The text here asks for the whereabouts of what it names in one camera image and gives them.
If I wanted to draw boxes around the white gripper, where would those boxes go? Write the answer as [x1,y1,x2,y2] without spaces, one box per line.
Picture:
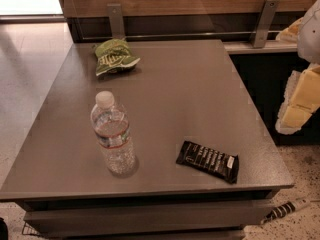
[275,0,320,135]

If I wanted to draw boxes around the black rxbar chocolate bar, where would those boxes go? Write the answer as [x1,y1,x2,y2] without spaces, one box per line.
[176,141,239,184]

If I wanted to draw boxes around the green jalapeno chip bag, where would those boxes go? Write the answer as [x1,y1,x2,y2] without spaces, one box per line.
[93,39,140,76]

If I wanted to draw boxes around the striped black white tube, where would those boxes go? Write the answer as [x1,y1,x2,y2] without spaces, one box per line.
[261,198,310,224]

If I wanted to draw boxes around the clear plastic water bottle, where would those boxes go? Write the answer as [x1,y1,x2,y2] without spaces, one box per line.
[90,91,137,176]

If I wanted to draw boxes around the right metal bracket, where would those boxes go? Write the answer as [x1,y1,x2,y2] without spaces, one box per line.
[251,0,280,48]

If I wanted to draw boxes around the metal bracket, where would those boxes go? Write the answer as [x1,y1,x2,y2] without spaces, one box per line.
[107,3,126,39]
[251,0,280,48]

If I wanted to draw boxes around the horizontal metal rail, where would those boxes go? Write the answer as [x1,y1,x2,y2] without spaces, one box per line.
[79,31,280,42]

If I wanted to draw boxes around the left metal bracket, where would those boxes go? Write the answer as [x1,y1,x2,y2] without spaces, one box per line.
[107,3,126,39]

